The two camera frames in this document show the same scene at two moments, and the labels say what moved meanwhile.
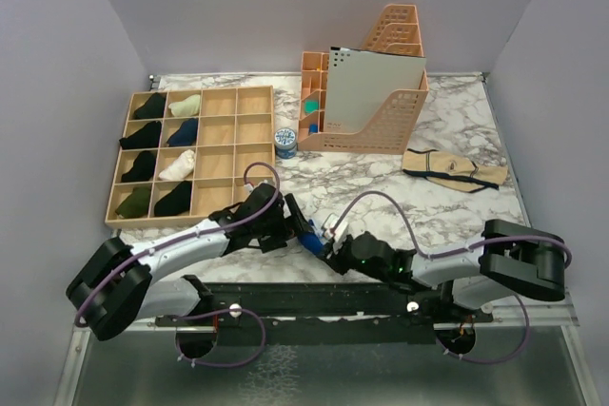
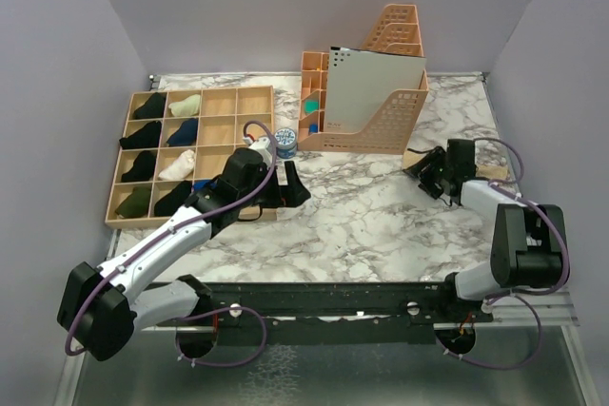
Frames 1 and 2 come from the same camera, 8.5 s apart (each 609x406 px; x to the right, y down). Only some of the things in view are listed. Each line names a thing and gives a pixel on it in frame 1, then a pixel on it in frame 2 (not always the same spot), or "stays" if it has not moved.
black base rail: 320,314 stays
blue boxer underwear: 313,239 to 200,184
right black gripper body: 343,259 to 436,191
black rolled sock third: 143,169 stays
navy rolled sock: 186,134 stays
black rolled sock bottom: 177,202 stays
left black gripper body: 273,232 to 248,194
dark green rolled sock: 136,205 stays
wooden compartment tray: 187,153 stays
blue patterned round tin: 285,143 stays
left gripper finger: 298,217 to 295,191
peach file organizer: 395,127 stays
